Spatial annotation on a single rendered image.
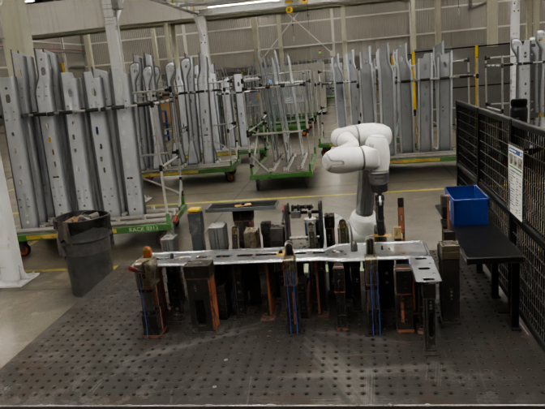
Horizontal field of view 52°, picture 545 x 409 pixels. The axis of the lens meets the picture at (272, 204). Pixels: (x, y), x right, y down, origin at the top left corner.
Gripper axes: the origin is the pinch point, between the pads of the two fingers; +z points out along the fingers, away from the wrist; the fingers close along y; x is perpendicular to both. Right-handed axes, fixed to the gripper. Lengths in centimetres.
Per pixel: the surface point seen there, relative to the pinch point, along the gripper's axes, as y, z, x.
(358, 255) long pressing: 6.9, 10.6, -10.8
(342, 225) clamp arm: -14.5, 2.6, -17.4
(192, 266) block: 21, 8, -83
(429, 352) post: 41, 40, 15
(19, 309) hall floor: -174, 112, -307
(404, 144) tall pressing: -710, 71, 73
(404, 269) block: 22.0, 12.4, 7.9
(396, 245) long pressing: -4.6, 10.7, 7.1
